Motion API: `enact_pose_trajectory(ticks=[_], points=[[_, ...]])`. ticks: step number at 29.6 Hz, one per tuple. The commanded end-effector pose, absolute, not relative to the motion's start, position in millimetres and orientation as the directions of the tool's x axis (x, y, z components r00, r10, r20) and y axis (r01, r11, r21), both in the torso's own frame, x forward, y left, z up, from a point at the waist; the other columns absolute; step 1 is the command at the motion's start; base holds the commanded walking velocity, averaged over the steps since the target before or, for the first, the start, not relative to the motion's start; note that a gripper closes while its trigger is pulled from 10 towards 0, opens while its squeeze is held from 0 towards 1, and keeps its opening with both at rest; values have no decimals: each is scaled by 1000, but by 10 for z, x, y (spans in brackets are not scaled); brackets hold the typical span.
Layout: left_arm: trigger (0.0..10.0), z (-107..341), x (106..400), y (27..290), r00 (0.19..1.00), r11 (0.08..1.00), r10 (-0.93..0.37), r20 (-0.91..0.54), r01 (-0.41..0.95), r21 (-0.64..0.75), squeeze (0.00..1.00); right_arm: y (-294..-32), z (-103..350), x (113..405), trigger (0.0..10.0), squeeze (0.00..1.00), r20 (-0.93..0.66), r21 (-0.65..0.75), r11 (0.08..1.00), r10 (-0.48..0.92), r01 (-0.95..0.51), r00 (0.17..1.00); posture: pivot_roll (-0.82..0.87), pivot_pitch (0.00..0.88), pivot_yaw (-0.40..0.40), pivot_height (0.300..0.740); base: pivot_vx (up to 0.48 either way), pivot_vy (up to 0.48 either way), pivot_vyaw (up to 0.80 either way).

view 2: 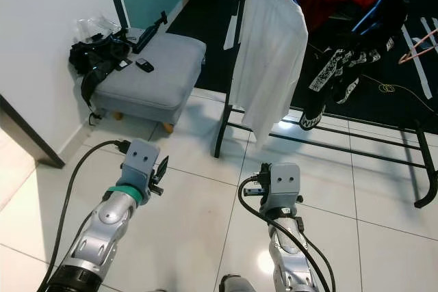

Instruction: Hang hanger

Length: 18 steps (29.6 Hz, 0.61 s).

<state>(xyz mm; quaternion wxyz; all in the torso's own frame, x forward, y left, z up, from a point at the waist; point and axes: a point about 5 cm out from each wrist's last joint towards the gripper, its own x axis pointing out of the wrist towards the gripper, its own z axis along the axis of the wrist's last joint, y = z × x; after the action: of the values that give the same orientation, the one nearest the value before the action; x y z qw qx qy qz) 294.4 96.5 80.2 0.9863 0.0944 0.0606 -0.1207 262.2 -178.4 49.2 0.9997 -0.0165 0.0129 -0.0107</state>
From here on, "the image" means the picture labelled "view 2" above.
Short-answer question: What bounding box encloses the pink hanger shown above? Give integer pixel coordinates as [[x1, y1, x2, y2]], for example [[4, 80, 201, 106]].
[[398, 18, 438, 66]]

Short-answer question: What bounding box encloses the black metal clothes rack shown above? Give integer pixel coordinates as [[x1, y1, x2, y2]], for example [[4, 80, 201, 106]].
[[212, 0, 438, 209]]

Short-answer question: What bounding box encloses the grey upholstered ottoman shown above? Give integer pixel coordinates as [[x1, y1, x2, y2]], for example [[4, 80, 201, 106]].
[[89, 29, 206, 134]]

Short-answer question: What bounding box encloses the right robot leg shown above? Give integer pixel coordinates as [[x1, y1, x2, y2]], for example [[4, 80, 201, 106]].
[[219, 275, 261, 292]]

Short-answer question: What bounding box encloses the small black phone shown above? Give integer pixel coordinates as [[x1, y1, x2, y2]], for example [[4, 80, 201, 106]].
[[136, 58, 155, 72]]

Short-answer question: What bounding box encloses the white shirt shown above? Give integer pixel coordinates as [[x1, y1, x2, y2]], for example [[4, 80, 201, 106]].
[[222, 0, 309, 146]]

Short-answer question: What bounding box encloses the black flat device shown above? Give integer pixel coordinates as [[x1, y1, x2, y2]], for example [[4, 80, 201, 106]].
[[133, 10, 168, 53]]

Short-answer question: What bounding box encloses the black white patterned garment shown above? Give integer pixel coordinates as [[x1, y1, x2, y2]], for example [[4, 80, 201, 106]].
[[298, 0, 408, 132]]

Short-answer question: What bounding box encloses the clear plastic bag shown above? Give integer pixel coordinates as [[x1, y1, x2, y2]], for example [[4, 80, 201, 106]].
[[75, 15, 120, 43]]

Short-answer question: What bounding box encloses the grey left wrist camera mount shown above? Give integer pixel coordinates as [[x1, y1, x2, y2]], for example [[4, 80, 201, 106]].
[[123, 138, 159, 190]]

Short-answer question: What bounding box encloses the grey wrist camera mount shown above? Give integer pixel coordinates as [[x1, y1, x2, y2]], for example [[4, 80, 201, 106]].
[[267, 163, 302, 211], [123, 138, 159, 190]]

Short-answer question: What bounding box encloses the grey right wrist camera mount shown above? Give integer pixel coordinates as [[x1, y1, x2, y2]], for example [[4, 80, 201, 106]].
[[267, 163, 302, 211]]

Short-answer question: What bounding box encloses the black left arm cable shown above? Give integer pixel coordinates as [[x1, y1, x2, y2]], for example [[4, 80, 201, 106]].
[[38, 139, 131, 292]]

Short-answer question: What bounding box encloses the black strap bag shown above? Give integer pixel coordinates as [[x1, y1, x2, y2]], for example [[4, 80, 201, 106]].
[[68, 29, 131, 108]]

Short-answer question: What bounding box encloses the thin yellow cord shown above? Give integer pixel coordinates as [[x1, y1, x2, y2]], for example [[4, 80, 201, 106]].
[[363, 73, 438, 98]]

